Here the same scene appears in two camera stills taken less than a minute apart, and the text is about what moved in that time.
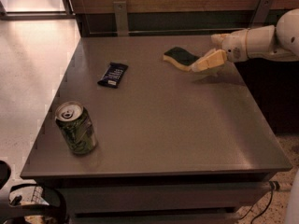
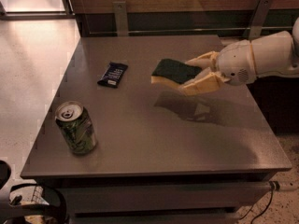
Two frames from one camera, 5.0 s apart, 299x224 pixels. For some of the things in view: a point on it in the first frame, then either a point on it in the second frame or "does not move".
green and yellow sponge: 180,58 to 175,71
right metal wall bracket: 262,11 does not move
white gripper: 235,45 to 235,63
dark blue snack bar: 114,75 does not move
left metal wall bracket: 121,19 does not move
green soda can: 77,127 does not move
